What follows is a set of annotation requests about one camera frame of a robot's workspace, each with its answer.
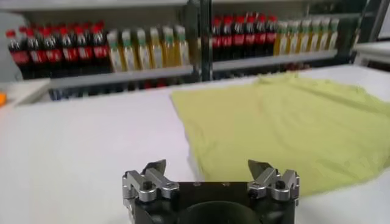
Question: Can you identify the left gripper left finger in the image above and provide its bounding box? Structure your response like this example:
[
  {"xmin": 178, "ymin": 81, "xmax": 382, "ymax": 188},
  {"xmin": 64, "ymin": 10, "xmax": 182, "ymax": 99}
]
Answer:
[{"xmin": 121, "ymin": 159, "xmax": 180, "ymax": 204}]

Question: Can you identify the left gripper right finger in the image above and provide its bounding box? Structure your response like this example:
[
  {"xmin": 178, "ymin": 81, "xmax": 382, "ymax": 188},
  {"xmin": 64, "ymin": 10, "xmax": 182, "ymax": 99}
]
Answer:
[{"xmin": 247, "ymin": 159, "xmax": 300, "ymax": 203}]

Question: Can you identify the yellow-green t-shirt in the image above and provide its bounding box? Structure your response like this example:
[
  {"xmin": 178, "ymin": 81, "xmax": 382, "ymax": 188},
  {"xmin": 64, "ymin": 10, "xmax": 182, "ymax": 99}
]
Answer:
[{"xmin": 169, "ymin": 72, "xmax": 390, "ymax": 197}]

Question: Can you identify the yellow drink bottle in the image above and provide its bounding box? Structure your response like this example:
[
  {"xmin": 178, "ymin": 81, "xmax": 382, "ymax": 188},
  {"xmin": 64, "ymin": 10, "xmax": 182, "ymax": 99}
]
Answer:
[
  {"xmin": 318, "ymin": 18, "xmax": 332, "ymax": 51},
  {"xmin": 307, "ymin": 18, "xmax": 321, "ymax": 52},
  {"xmin": 173, "ymin": 24, "xmax": 190, "ymax": 66},
  {"xmin": 120, "ymin": 29, "xmax": 137, "ymax": 72},
  {"xmin": 134, "ymin": 28, "xmax": 152, "ymax": 71},
  {"xmin": 297, "ymin": 19, "xmax": 311, "ymax": 54},
  {"xmin": 274, "ymin": 20, "xmax": 289, "ymax": 56},
  {"xmin": 148, "ymin": 27, "xmax": 165, "ymax": 69},
  {"xmin": 160, "ymin": 26, "xmax": 177, "ymax": 68},
  {"xmin": 106, "ymin": 29, "xmax": 124, "ymax": 73},
  {"xmin": 286, "ymin": 19, "xmax": 299, "ymax": 55},
  {"xmin": 327, "ymin": 18, "xmax": 340, "ymax": 51}
]

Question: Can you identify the red-cap cola bottle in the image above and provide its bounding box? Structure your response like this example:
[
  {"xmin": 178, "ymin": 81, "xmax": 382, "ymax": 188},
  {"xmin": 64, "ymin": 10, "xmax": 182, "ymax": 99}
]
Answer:
[
  {"xmin": 255, "ymin": 13, "xmax": 268, "ymax": 58},
  {"xmin": 41, "ymin": 27, "xmax": 63, "ymax": 74},
  {"xmin": 233, "ymin": 15, "xmax": 246, "ymax": 59},
  {"xmin": 24, "ymin": 29, "xmax": 48, "ymax": 75},
  {"xmin": 57, "ymin": 26, "xmax": 79, "ymax": 74},
  {"xmin": 221, "ymin": 15, "xmax": 234, "ymax": 60},
  {"xmin": 266, "ymin": 14, "xmax": 278, "ymax": 57},
  {"xmin": 212, "ymin": 16, "xmax": 222, "ymax": 60},
  {"xmin": 244, "ymin": 14, "xmax": 256, "ymax": 58},
  {"xmin": 5, "ymin": 29, "xmax": 30, "ymax": 77},
  {"xmin": 90, "ymin": 24, "xmax": 111, "ymax": 72},
  {"xmin": 74, "ymin": 26, "xmax": 94, "ymax": 73}
]

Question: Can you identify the left beverage display fridge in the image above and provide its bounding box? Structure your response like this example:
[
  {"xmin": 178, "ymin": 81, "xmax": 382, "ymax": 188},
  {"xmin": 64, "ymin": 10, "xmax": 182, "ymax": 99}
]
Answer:
[{"xmin": 0, "ymin": 0, "xmax": 213, "ymax": 101}]

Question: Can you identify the beverage display fridge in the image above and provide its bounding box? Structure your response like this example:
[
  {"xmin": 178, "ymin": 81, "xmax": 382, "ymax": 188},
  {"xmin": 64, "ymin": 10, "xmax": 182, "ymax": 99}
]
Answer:
[
  {"xmin": 199, "ymin": 0, "xmax": 366, "ymax": 82},
  {"xmin": 0, "ymin": 0, "xmax": 213, "ymax": 101}
]

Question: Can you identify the right beverage display fridge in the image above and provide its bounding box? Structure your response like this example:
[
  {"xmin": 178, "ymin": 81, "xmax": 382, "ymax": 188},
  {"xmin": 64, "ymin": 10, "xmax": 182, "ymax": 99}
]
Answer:
[{"xmin": 199, "ymin": 0, "xmax": 366, "ymax": 82}]

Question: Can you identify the white side table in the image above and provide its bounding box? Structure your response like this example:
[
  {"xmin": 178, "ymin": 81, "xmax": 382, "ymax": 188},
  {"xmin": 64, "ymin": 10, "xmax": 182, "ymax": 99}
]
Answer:
[
  {"xmin": 353, "ymin": 41, "xmax": 390, "ymax": 72},
  {"xmin": 0, "ymin": 78, "xmax": 51, "ymax": 107}
]

